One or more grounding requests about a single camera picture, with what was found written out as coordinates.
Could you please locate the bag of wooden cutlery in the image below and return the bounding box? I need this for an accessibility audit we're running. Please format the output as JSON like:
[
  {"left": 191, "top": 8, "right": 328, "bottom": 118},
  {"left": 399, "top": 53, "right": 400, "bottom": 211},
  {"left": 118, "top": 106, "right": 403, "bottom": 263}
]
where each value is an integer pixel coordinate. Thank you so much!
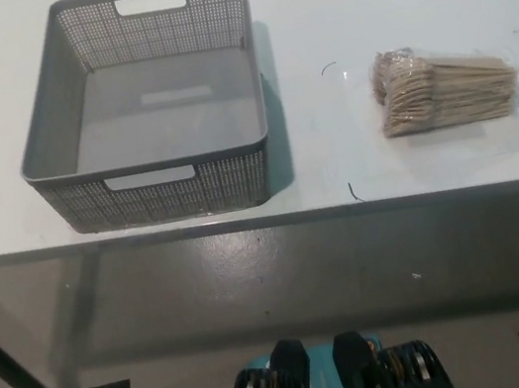
[{"left": 366, "top": 26, "right": 519, "bottom": 142}]

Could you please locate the grey perforated plastic basket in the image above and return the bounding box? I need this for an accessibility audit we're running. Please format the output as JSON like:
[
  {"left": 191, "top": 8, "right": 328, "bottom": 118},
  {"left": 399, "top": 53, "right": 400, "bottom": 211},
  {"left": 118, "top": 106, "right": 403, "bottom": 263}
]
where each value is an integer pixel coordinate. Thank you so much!
[{"left": 0, "top": 0, "right": 286, "bottom": 245}]

